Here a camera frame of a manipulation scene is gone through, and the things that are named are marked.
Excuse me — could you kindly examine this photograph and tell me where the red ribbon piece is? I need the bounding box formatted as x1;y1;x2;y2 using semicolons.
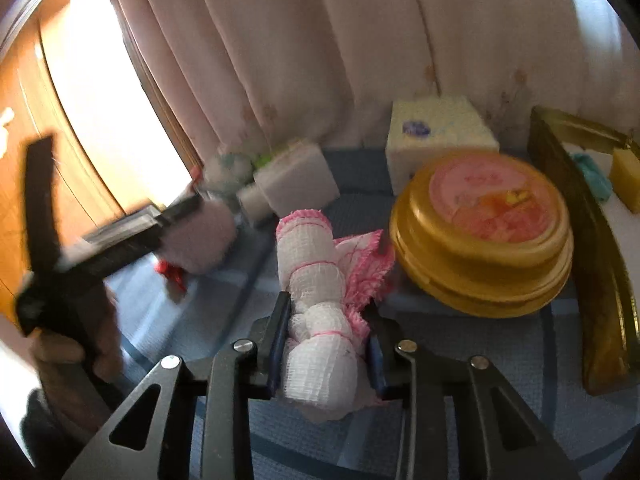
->
155;260;190;295

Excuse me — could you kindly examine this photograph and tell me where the teal cloth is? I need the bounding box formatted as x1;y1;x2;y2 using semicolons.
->
570;152;614;206

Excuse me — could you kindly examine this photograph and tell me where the white gauze cloth pink trim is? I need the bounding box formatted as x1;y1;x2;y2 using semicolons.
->
275;207;398;423

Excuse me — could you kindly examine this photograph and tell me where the wooden door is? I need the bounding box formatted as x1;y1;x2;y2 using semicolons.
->
0;5;201;311

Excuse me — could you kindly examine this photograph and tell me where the green white soft ball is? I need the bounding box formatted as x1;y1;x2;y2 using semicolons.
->
202;152;253;196

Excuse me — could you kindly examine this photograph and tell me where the white foam block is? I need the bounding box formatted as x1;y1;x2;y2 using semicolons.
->
252;141;342;213

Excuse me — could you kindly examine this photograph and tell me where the white tissue pack purple logo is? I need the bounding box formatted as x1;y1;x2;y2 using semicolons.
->
385;94;501;197

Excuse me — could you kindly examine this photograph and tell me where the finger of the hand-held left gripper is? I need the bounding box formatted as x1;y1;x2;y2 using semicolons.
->
65;194;207;283
24;132;62;283

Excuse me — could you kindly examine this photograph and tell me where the round gold tin pink lid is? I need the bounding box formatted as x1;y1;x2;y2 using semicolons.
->
389;151;575;318

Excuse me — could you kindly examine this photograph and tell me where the gold metal tray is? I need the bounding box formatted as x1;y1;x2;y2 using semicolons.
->
527;105;640;397

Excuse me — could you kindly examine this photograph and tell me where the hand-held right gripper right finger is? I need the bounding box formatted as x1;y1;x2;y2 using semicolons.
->
365;304;583;480

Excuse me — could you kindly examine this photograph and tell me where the pale pink curtain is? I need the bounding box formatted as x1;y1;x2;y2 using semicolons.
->
102;0;640;162

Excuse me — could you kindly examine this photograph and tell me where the blue checked tablecloth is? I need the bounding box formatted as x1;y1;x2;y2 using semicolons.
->
100;145;601;480

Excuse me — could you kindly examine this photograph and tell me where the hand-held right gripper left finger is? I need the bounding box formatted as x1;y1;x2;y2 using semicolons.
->
60;291;293;480

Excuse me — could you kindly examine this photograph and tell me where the person's left hand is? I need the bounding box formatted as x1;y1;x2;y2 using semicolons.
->
30;287;123;383

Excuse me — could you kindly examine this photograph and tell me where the yellow sponge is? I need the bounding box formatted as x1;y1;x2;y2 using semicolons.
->
607;146;640;213

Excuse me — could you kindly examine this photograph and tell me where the pink fluffy puff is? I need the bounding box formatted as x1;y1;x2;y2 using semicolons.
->
160;200;238;277

